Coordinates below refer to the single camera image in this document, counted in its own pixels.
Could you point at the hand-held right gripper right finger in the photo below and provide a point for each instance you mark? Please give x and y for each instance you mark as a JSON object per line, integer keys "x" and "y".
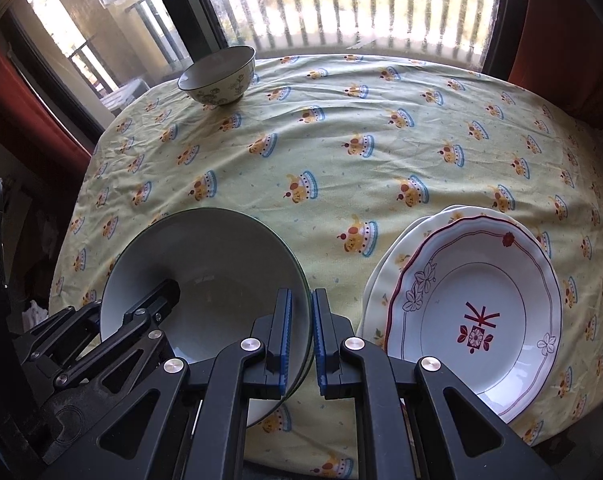
{"x": 321, "y": 350}

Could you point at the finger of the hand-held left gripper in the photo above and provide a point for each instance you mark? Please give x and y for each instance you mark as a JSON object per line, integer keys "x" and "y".
{"x": 151, "y": 305}
{"x": 56, "y": 332}

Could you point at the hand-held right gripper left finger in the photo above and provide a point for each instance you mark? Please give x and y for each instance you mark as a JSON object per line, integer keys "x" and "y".
{"x": 283, "y": 350}

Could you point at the beaded yellow flower plate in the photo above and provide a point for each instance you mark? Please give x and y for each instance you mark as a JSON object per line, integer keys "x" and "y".
{"x": 399, "y": 262}

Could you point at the red patterned white plate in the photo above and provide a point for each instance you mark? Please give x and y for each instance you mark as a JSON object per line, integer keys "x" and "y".
{"x": 481, "y": 280}

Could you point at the yellow printed tablecloth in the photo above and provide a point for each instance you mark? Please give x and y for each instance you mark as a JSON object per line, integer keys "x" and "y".
{"x": 331, "y": 150}

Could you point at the red curtain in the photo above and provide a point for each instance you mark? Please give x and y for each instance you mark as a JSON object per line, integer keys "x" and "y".
{"x": 571, "y": 35}
{"x": 26, "y": 105}

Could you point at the dark balcony railing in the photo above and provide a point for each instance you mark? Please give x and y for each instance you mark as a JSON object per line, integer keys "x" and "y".
{"x": 154, "y": 27}

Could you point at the white balcony railing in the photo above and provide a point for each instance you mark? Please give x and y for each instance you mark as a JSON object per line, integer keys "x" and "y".
{"x": 371, "y": 0}

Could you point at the dark window frame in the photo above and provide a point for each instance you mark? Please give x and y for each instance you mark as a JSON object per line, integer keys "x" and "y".
{"x": 181, "y": 5}

